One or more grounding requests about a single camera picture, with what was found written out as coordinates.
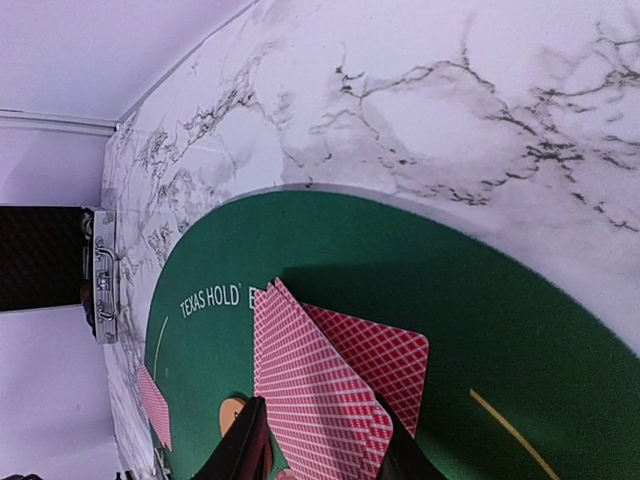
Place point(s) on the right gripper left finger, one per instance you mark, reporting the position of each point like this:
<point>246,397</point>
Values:
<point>244,452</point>

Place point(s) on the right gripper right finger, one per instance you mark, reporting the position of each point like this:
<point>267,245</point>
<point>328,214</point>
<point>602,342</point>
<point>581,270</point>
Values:
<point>403,458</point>

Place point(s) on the orange big blind button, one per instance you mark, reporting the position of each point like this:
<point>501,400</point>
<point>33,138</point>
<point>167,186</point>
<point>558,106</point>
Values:
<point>229,410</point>

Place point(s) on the face-down card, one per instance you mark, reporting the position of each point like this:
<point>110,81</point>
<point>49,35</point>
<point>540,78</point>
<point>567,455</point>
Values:
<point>155,406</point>
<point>392,361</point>

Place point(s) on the round green poker mat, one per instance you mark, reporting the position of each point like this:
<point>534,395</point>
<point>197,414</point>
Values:
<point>522,382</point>

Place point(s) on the aluminium poker chip case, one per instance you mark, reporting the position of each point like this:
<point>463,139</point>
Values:
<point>53,256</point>

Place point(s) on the left aluminium frame post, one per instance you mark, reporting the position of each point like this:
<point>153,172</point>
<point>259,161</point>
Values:
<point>70,124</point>

